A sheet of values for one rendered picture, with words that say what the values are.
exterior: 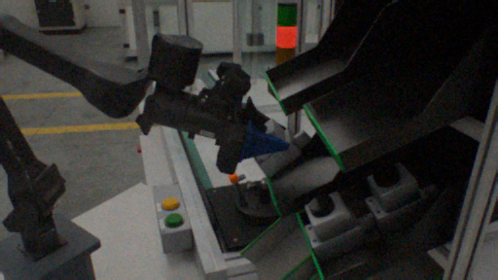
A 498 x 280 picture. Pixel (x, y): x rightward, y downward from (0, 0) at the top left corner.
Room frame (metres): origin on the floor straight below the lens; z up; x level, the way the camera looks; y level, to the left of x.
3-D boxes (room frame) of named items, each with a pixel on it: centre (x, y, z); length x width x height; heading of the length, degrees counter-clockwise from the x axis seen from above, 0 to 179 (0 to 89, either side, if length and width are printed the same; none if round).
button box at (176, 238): (0.85, 0.19, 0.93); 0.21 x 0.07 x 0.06; 17
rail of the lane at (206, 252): (1.05, 0.19, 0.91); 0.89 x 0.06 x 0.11; 17
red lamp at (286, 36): (1.05, -0.09, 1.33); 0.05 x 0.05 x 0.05
